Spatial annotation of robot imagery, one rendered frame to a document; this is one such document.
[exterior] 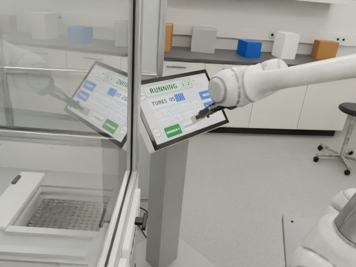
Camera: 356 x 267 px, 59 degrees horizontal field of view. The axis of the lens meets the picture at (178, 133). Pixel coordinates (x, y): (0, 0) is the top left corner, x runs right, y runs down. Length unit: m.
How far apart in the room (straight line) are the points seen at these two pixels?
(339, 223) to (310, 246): 0.10
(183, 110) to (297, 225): 0.68
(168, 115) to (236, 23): 2.97
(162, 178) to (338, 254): 0.97
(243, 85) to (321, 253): 0.47
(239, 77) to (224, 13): 3.35
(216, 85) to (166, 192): 0.92
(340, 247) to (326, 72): 0.43
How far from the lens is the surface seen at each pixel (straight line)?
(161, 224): 1.80
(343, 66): 0.89
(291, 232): 1.30
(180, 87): 1.53
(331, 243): 0.90
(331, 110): 4.27
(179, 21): 4.12
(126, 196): 0.99
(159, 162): 1.61
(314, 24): 4.66
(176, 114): 1.44
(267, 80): 0.87
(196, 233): 2.37
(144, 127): 1.32
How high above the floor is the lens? 1.58
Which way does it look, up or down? 25 degrees down
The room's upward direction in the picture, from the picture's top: 5 degrees clockwise
